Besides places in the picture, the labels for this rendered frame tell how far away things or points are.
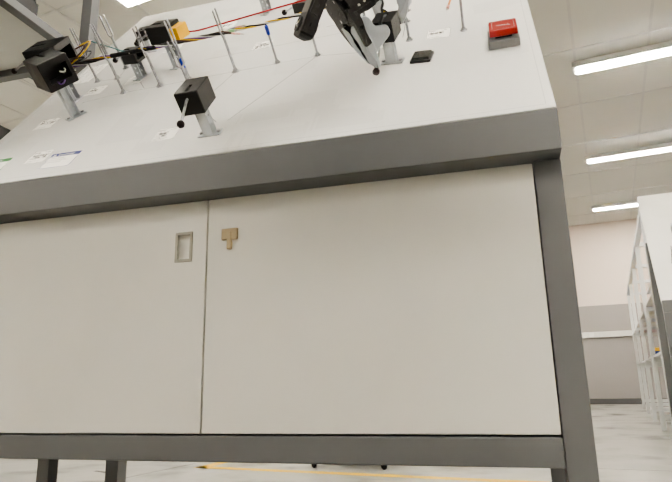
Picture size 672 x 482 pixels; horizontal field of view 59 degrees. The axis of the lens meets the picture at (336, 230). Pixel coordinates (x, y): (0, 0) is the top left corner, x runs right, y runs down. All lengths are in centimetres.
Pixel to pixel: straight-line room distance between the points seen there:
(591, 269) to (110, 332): 1136
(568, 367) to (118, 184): 80
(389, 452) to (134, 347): 47
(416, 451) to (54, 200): 78
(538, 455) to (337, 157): 53
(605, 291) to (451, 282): 1119
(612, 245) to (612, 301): 104
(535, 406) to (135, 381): 65
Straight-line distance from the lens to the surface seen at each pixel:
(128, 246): 115
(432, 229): 94
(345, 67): 125
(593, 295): 1208
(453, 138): 94
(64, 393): 119
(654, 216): 432
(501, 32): 118
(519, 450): 91
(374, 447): 93
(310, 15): 105
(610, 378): 1198
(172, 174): 108
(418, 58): 119
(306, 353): 96
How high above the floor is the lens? 48
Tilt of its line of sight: 14 degrees up
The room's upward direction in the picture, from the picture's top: 1 degrees counter-clockwise
